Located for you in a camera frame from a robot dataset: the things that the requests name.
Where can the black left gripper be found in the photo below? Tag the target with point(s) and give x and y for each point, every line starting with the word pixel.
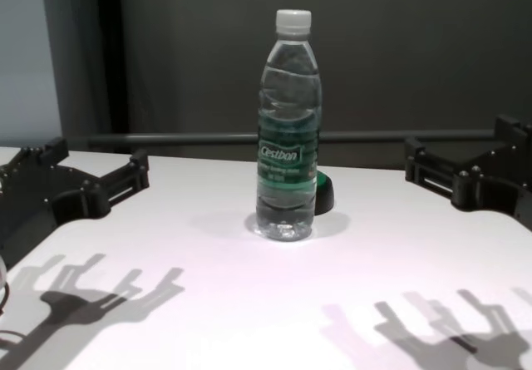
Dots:
pixel 37 195

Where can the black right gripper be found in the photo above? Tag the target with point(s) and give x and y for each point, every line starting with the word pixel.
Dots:
pixel 498 179

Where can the clear water bottle green label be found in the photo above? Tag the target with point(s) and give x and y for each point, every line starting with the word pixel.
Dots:
pixel 287 137

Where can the green black push button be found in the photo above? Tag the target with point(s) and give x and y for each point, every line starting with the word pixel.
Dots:
pixel 326 195

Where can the thin grey horizontal rail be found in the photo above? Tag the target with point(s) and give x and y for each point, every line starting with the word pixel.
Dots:
pixel 174 138

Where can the grey vertical frame post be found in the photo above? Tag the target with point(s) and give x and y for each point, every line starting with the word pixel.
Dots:
pixel 114 54

